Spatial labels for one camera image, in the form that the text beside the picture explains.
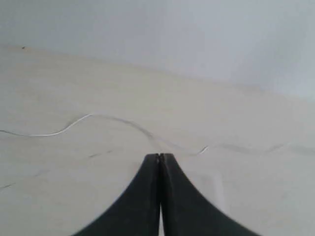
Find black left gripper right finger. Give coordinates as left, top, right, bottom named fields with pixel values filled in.
left=159, top=153, right=257, bottom=236

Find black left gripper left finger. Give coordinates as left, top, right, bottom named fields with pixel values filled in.
left=75, top=154, right=160, bottom=236

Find white wired earphones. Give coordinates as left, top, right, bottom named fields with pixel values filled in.
left=0, top=113, right=315, bottom=156

